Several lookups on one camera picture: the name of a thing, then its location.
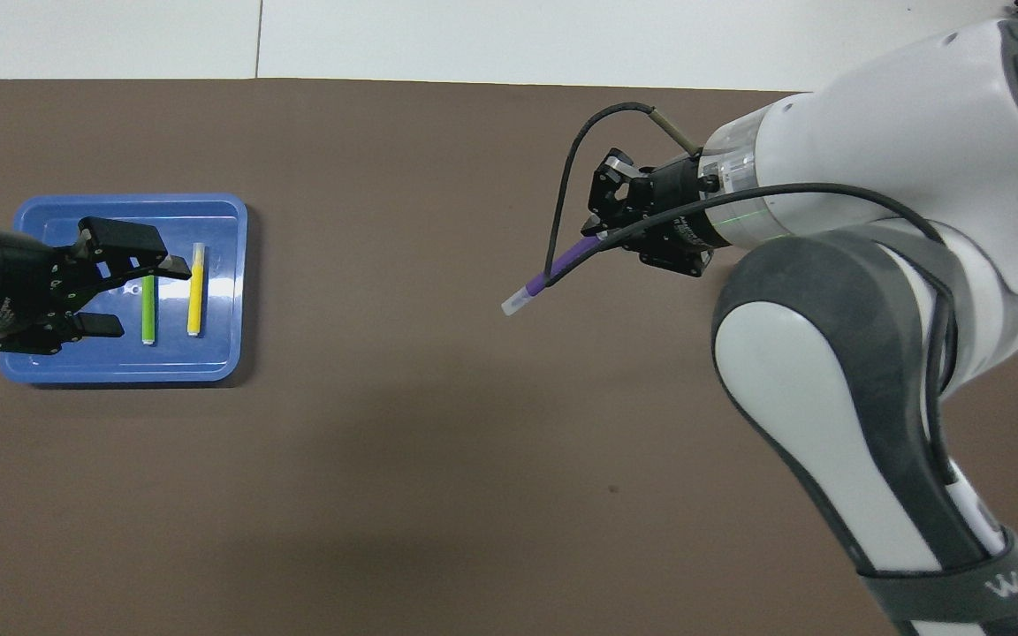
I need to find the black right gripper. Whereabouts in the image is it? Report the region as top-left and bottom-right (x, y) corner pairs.
(586, 148), (741, 280)

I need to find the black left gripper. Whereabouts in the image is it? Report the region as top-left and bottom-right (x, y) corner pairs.
(0, 216), (194, 356)

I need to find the green pen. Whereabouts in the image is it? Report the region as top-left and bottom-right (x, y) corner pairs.
(140, 275), (158, 347)

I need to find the yellow pen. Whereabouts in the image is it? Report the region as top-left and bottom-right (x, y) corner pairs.
(187, 242), (208, 338)

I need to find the purple pen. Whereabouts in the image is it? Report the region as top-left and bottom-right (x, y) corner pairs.
(500, 233), (604, 318)

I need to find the blue plastic tray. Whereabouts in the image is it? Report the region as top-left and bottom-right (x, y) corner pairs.
(0, 193), (248, 387)

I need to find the brown table mat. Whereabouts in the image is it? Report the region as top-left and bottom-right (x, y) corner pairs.
(0, 78), (1018, 636)

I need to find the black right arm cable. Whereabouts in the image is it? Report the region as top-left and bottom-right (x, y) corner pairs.
(543, 102), (961, 465)

